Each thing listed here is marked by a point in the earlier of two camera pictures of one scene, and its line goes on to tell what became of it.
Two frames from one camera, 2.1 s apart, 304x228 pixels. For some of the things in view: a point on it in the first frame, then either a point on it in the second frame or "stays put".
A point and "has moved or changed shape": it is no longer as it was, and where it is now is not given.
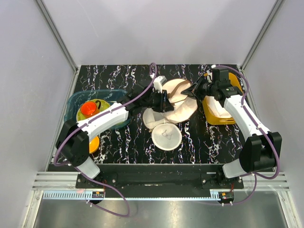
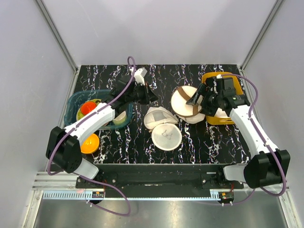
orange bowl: [94, 144] stays put
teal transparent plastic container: [76, 98] stays put
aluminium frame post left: [54, 31] stays put
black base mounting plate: [165, 176] stays put
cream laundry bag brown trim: [185, 107] has moved or changed shape
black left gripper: [165, 105] to [148, 94]
